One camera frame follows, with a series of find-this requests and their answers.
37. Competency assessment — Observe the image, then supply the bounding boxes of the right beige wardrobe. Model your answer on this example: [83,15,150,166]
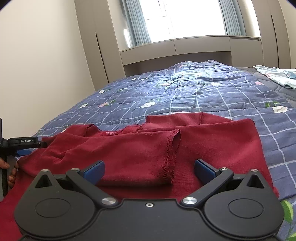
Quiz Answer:
[252,0,295,69]

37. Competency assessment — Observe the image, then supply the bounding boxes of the teal curtain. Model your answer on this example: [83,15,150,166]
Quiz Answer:
[121,0,151,47]
[218,0,246,36]

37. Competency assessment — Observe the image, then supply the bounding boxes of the right teal curtain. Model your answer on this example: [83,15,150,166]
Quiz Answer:
[218,0,246,36]

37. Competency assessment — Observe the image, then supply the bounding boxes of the blue plaid floral quilt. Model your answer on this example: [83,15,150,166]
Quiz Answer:
[37,60,295,240]

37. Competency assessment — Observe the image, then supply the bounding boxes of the dark red knit top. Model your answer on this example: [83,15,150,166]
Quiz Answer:
[1,113,272,240]

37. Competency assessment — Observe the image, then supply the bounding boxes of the light blue patterned cloth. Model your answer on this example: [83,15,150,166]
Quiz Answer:
[254,65,296,89]

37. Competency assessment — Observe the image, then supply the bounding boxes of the beige window bench cabinet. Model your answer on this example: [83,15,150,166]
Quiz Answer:
[120,35,263,76]

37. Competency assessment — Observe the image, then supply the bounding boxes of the left teal curtain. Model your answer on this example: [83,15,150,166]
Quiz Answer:
[121,0,151,47]

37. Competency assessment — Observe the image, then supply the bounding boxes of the person's left hand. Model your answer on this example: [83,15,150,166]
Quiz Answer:
[0,158,19,188]

